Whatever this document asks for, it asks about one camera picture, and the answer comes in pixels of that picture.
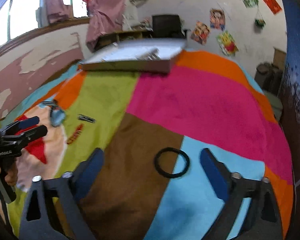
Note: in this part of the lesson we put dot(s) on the large pink curtain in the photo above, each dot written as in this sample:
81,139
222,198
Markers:
105,7

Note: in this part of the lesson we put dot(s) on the green wall photos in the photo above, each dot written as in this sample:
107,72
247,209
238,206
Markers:
251,2

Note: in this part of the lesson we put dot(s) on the black office chair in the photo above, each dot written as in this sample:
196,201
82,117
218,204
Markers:
167,26

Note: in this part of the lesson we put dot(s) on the grey shallow tray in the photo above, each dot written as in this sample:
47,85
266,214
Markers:
125,62

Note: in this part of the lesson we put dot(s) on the colourful patchwork blanket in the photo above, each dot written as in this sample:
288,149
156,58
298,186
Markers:
185,105

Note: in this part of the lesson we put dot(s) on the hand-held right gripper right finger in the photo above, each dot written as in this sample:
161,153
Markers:
215,177

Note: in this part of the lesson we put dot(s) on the green hanging bag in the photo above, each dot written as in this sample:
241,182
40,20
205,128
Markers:
260,22

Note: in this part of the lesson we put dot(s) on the white claw clip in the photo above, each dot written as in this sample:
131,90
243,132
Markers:
150,54

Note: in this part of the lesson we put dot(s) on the white paper sheet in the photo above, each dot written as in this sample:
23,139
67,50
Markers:
140,47

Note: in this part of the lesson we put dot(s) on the yellow bear wall poster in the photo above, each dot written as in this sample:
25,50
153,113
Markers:
227,42

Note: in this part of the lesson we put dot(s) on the cartoon figure wall poster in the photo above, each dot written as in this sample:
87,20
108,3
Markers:
218,18

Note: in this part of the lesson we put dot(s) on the blue fabric wardrobe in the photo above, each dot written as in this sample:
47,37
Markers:
297,80

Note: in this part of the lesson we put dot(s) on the wooden board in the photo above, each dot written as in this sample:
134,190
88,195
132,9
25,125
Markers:
280,57

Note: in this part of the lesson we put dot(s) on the wooden window sill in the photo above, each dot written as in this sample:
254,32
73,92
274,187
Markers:
40,31

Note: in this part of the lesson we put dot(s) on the family cartoon wall poster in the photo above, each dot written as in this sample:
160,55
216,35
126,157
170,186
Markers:
200,32

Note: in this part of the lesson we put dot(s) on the black hair clip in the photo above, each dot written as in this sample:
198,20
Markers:
86,118

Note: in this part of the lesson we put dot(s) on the red paper square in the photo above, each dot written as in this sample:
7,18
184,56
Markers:
272,4

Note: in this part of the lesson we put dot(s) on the orange hair clip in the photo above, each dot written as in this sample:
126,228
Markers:
75,134

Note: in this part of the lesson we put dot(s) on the small pink curtain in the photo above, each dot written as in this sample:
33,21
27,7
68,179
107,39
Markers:
57,2

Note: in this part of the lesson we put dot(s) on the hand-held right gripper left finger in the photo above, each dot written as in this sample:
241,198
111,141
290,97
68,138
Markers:
90,172

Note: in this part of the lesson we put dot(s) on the grey-blue hair claw clip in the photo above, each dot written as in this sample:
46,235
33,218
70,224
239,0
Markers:
57,116

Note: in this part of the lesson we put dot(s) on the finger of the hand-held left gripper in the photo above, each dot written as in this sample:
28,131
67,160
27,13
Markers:
36,131
27,122

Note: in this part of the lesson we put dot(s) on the barred window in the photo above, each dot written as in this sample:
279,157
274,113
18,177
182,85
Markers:
20,12

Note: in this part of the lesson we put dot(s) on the wooden desk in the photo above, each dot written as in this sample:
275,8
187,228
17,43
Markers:
120,36

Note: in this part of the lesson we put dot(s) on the dark suitcase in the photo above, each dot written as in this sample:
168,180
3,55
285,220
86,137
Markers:
268,78

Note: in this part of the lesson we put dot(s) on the person's left hand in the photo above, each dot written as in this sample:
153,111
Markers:
11,175

